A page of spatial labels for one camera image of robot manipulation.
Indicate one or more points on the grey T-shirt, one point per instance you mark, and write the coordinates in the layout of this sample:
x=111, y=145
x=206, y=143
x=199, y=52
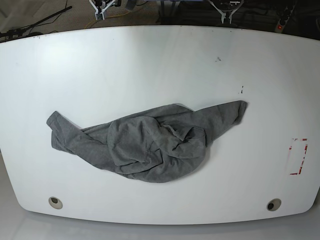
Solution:
x=158, y=145

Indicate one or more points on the red tape rectangle marking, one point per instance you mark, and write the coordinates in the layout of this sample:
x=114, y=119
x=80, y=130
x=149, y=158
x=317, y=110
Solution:
x=296, y=156

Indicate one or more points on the black tripod stand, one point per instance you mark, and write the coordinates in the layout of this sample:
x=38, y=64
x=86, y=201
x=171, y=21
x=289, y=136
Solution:
x=25, y=31

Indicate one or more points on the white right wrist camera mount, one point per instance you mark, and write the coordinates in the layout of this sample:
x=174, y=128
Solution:
x=101, y=6

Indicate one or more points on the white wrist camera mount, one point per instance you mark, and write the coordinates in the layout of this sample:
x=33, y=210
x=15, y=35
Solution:
x=226, y=8
x=101, y=6

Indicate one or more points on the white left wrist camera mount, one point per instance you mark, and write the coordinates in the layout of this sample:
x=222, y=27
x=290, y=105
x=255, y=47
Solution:
x=226, y=8

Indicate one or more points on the left table cable grommet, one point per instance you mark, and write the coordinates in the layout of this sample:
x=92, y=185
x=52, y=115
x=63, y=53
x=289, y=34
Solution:
x=55, y=203

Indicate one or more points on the table cable grommet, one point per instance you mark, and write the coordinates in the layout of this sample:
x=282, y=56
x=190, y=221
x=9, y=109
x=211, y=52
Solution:
x=273, y=205
x=55, y=203

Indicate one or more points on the right table cable grommet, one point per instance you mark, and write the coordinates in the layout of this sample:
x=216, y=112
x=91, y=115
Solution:
x=273, y=205

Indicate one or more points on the black power strip red switch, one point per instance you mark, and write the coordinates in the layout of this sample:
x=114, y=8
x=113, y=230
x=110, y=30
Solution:
x=284, y=17

